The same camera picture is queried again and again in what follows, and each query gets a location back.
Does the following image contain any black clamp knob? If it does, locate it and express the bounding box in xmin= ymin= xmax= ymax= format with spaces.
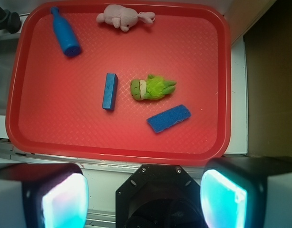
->
xmin=0 ymin=7 xmax=22 ymax=34

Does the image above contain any blue sponge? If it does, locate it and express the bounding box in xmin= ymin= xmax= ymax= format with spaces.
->
xmin=146 ymin=104 xmax=192 ymax=133

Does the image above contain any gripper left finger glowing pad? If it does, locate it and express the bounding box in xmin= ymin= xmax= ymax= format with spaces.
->
xmin=0 ymin=163 xmax=89 ymax=228

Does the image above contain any red plastic tray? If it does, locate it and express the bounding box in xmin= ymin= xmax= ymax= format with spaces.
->
xmin=6 ymin=0 xmax=231 ymax=166

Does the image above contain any blue rectangular block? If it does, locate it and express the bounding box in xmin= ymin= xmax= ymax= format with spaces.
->
xmin=102 ymin=73 xmax=118 ymax=111

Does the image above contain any green plush toy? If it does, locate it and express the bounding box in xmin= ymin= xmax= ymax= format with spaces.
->
xmin=130 ymin=74 xmax=177 ymax=101

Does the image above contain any pink plush bunny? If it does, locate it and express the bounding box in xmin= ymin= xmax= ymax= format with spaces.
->
xmin=96 ymin=4 xmax=155 ymax=32

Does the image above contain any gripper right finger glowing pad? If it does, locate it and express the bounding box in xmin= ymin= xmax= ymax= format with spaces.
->
xmin=200 ymin=157 xmax=292 ymax=228

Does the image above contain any blue plastic bottle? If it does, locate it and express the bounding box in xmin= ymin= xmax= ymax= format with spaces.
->
xmin=50 ymin=6 xmax=81 ymax=57

